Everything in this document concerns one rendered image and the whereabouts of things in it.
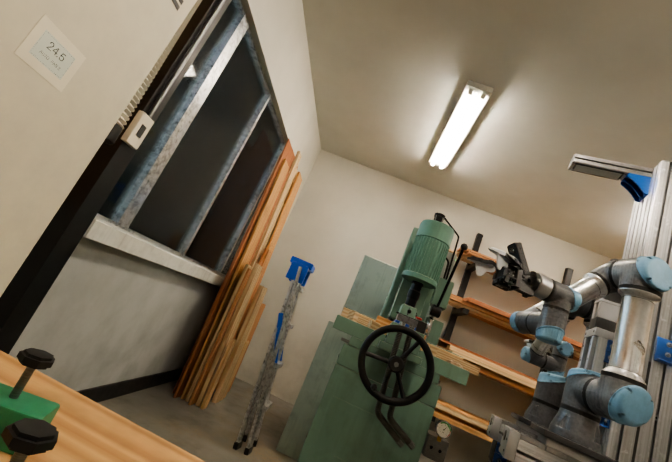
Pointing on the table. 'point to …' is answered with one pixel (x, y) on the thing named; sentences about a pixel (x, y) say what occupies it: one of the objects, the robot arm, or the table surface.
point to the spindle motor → (428, 253)
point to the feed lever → (446, 286)
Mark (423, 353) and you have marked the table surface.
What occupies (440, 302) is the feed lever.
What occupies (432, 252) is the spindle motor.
